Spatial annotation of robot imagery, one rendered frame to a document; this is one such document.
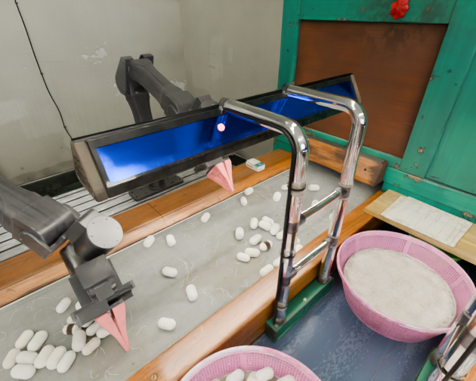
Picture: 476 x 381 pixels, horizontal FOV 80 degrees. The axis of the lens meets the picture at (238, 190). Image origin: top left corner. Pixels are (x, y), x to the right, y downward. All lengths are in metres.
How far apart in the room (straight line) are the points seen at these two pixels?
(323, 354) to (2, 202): 0.63
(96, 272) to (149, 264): 0.25
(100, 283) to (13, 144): 2.18
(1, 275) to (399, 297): 0.83
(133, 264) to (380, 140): 0.77
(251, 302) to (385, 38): 0.74
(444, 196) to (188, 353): 0.75
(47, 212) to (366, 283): 0.64
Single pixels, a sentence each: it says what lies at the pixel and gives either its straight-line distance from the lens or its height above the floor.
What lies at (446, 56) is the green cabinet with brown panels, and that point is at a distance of 0.87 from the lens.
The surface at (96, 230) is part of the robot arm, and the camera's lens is 0.50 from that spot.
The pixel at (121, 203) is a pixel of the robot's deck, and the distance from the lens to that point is 1.09.
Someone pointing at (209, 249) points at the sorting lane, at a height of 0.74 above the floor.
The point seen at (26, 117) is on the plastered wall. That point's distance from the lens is 2.56.
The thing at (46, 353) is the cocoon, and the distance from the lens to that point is 0.63.
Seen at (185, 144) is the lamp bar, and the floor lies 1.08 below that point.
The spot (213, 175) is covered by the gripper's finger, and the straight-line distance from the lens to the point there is 0.74.
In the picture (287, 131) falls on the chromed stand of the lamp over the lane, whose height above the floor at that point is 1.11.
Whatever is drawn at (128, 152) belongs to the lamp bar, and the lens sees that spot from 0.39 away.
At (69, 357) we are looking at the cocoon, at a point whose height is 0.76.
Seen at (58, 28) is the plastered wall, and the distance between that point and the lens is 2.54.
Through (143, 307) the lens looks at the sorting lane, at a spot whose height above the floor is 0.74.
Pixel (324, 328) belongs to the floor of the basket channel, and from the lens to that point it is 0.69.
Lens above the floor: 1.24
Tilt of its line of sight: 33 degrees down
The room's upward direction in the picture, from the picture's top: straight up
